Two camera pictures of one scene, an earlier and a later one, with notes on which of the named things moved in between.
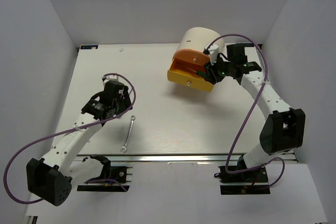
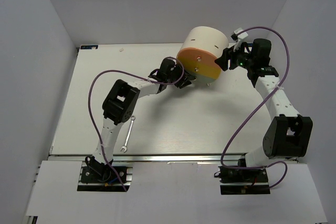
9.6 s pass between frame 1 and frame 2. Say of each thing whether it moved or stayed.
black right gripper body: moved
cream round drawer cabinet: stayed
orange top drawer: stayed
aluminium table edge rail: stayed
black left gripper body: moved
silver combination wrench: stayed
